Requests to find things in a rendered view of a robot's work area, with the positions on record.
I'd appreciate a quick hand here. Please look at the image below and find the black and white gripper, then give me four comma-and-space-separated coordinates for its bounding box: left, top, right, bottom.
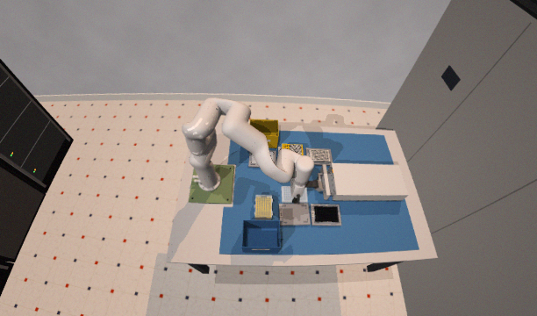
290, 179, 305, 204

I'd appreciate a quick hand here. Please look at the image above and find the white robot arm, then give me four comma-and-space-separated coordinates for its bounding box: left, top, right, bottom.
182, 97, 323, 192

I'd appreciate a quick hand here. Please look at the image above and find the blue bench mat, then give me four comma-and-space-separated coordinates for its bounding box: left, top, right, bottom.
219, 131, 419, 255

